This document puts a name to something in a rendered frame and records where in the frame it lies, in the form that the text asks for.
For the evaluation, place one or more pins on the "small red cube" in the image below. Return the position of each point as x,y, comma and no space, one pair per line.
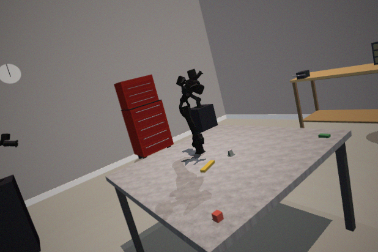
217,216

